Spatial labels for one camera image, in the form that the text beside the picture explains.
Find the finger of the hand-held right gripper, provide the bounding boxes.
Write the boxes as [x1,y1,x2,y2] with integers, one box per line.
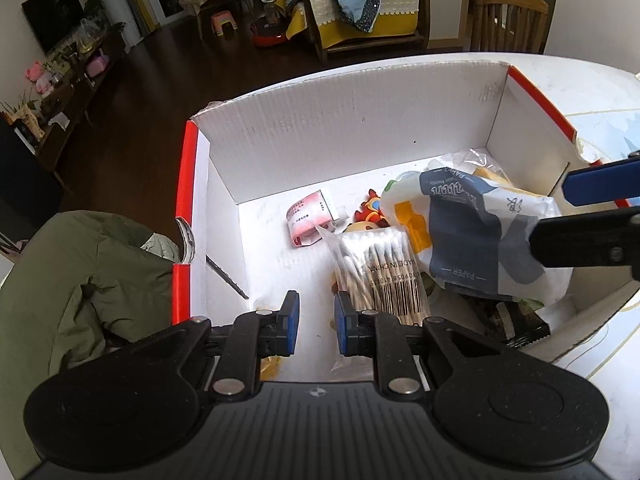
[529,207,640,281]
[561,152,640,207]

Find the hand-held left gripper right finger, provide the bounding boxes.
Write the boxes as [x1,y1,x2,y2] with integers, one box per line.
[332,290,481,401]

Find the pink stool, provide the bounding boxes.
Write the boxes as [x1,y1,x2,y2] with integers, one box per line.
[210,10,238,36]

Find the pink bag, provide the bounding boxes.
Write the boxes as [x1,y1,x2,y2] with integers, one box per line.
[85,47,111,76]

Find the pink white tube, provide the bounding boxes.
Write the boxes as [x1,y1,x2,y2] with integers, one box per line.
[285,189,346,247]

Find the sofa with yellow cover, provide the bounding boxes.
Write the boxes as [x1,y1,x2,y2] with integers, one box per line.
[255,0,433,61]

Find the clear cotton swab bag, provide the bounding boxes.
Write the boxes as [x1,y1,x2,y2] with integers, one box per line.
[315,225,431,331]

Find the olive green jacket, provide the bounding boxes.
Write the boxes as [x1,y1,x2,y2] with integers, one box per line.
[0,210,191,461]

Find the wooden chair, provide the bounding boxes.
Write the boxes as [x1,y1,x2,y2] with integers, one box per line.
[470,0,550,56]

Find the small orange toy figure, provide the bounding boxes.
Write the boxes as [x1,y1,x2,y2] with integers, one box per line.
[352,189,391,231]

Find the pink pig plush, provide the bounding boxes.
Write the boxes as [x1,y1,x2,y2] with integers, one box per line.
[25,60,53,96]

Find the white blue tissue pack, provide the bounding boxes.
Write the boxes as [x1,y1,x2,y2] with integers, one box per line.
[380,166,573,308]

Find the dark television cabinet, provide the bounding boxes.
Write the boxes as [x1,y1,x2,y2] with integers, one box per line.
[0,25,128,186]

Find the white tower air conditioner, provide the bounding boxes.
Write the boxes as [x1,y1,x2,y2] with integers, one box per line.
[105,0,146,51]

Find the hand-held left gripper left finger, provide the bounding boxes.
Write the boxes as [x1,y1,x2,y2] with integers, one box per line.
[150,290,301,401]

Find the red floor basin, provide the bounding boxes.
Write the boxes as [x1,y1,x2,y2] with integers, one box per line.
[250,17,291,48]

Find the yellow packet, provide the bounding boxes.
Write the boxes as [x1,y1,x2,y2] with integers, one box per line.
[430,147,516,191]

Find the red cardboard box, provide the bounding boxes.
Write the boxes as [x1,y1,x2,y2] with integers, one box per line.
[170,56,640,366]

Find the black television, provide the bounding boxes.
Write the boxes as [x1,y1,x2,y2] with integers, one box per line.
[21,0,85,56]

